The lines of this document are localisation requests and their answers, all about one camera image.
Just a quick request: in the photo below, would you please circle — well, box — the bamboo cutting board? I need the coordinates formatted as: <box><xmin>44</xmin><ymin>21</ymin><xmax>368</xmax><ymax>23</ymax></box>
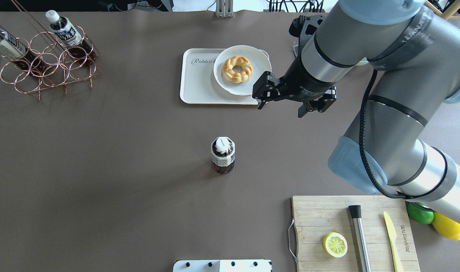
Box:
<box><xmin>292</xmin><ymin>195</ymin><xmax>421</xmax><ymax>272</ymax></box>

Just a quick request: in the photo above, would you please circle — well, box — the green lime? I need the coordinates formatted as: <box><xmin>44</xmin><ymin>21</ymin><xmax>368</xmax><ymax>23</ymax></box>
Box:
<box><xmin>407</xmin><ymin>202</ymin><xmax>434</xmax><ymax>224</ymax></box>

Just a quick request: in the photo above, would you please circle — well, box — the copper wire bottle rack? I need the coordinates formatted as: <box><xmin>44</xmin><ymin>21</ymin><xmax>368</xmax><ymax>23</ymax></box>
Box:
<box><xmin>0</xmin><ymin>31</ymin><xmax>103</xmax><ymax>100</ymax></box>

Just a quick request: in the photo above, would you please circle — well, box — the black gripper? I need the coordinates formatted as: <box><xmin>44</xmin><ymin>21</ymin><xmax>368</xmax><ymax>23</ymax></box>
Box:
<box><xmin>252</xmin><ymin>72</ymin><xmax>337</xmax><ymax>118</ymax></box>

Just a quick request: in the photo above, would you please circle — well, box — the white plate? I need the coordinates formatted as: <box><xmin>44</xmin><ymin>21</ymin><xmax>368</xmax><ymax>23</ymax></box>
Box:
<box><xmin>213</xmin><ymin>45</ymin><xmax>272</xmax><ymax>96</ymax></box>

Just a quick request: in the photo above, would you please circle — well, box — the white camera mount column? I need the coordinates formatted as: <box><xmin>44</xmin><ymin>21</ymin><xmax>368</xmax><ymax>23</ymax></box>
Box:
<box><xmin>173</xmin><ymin>259</ymin><xmax>273</xmax><ymax>272</ymax></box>

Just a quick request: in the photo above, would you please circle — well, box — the dark grey folded cloth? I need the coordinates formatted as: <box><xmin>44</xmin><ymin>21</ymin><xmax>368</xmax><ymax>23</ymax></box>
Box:
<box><xmin>292</xmin><ymin>44</ymin><xmax>299</xmax><ymax>57</ymax></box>

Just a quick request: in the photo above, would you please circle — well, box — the braided ring pastry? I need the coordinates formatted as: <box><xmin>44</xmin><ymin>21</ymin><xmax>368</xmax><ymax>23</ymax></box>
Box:
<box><xmin>222</xmin><ymin>56</ymin><xmax>253</xmax><ymax>84</ymax></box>

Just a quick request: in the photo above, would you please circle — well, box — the tea bottle white cap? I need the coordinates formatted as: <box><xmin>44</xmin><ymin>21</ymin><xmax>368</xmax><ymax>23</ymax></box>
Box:
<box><xmin>210</xmin><ymin>136</ymin><xmax>235</xmax><ymax>175</ymax></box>

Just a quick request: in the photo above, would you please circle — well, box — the half lemon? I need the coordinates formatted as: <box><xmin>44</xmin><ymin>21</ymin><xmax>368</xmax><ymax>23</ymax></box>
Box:
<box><xmin>322</xmin><ymin>232</ymin><xmax>348</xmax><ymax>258</ymax></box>

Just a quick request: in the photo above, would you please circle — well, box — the steel muddler with black tip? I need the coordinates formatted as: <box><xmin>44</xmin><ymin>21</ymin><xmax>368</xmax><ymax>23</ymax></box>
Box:
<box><xmin>348</xmin><ymin>205</ymin><xmax>372</xmax><ymax>272</ymax></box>

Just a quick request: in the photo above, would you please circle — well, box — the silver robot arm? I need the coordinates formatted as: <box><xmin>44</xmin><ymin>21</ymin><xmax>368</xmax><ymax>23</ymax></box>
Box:
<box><xmin>252</xmin><ymin>0</ymin><xmax>460</xmax><ymax>223</ymax></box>

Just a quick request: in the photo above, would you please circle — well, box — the cream serving tray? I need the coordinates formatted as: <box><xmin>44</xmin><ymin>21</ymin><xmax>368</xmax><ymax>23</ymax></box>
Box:
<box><xmin>180</xmin><ymin>45</ymin><xmax>272</xmax><ymax>105</ymax></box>

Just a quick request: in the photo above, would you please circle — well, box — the wooden mug tree stand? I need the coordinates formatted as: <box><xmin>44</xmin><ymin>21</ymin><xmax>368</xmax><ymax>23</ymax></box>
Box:
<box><xmin>424</xmin><ymin>0</ymin><xmax>460</xmax><ymax>20</ymax></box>

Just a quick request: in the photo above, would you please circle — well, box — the tea bottle in rack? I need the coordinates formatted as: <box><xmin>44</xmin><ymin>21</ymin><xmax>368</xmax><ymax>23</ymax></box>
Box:
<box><xmin>0</xmin><ymin>29</ymin><xmax>46</xmax><ymax>75</ymax></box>
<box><xmin>45</xmin><ymin>10</ymin><xmax>96</xmax><ymax>65</ymax></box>

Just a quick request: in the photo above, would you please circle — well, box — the yellow plastic knife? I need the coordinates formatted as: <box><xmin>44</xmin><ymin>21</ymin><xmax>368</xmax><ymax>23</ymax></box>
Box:
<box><xmin>383</xmin><ymin>211</ymin><xmax>404</xmax><ymax>272</ymax></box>

